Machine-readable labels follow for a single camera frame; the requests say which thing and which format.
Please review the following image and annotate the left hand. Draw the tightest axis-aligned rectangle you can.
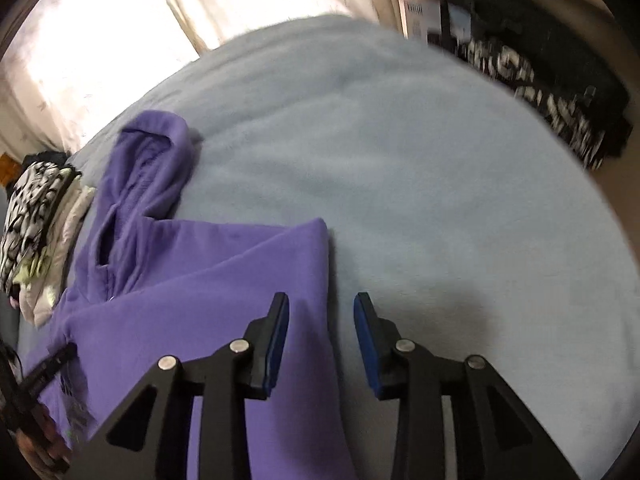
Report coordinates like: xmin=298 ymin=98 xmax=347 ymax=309
xmin=15 ymin=404 xmax=73 ymax=479

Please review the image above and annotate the purple zip hoodie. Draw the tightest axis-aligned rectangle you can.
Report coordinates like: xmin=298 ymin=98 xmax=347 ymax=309
xmin=32 ymin=110 xmax=355 ymax=479

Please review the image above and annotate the light blue bed blanket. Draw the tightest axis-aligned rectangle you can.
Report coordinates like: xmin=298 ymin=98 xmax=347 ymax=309
xmin=14 ymin=13 xmax=640 ymax=480

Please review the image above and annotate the white padded folded jacket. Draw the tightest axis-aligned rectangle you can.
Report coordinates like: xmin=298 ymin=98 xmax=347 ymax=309
xmin=18 ymin=179 xmax=96 ymax=327

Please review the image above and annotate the white cardboard box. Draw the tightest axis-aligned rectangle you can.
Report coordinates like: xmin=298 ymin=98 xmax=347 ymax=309
xmin=404 ymin=0 xmax=472 ymax=46

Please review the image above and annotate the black white patterned folded garment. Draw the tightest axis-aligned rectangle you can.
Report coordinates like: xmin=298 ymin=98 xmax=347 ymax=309
xmin=1 ymin=160 xmax=79 ymax=294

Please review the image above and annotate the white floral curtain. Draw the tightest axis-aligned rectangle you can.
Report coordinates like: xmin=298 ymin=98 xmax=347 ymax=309
xmin=1 ymin=0 xmax=399 ymax=159

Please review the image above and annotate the black white patterned hanging cloth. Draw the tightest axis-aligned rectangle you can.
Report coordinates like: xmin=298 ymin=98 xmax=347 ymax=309
xmin=458 ymin=39 xmax=632 ymax=170

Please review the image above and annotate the light green folded garment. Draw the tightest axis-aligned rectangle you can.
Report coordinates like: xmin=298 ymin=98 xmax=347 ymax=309
xmin=12 ymin=255 xmax=51 ymax=286

